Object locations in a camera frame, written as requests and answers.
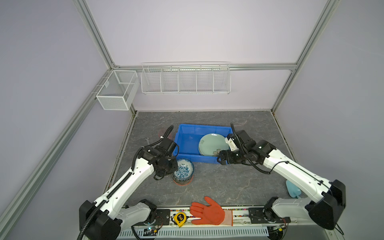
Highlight mint green flower plate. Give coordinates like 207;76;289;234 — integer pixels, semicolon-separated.
198;134;230;157

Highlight blue patterned bowl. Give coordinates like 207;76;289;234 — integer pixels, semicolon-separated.
171;159;195;180

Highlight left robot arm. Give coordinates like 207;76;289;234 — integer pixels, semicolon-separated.
77;126;178;240

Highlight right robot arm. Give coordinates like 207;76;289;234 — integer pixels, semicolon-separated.
217;130;346;230

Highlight blue plastic bin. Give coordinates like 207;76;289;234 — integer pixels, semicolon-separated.
174;124;233;165

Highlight pink transparent cup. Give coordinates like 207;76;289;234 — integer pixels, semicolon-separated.
159;129;174;140

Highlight red rubber glove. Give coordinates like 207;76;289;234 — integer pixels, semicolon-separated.
190;196;233;226

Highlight yellow tape measure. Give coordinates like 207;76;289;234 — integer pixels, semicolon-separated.
172;212;188;228

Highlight light blue spatula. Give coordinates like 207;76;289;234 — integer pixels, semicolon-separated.
286;180;302;199

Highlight white mesh basket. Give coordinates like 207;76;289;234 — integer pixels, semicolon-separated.
96;70;140;111

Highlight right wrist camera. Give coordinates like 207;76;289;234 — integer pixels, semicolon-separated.
225;134;239;152

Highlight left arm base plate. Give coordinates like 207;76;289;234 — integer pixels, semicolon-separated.
137;209;171;226

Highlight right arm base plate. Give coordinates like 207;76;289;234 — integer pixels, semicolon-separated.
248;207;291;224

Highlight white vented rail cover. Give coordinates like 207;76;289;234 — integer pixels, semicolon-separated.
135;226;269;240

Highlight white wire wall rack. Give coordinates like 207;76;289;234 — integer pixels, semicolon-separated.
141;62;232;95

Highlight aluminium frame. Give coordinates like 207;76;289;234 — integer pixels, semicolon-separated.
1;1;340;240

